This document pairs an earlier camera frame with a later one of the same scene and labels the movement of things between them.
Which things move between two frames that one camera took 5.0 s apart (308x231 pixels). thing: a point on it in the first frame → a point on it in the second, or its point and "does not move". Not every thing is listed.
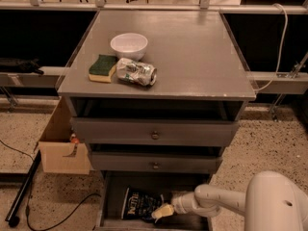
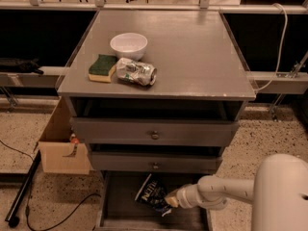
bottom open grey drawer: [110, 197] does not move
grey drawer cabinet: [156, 92] does not move
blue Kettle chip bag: [140, 204] → [152, 195]
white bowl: [129, 45] does not move
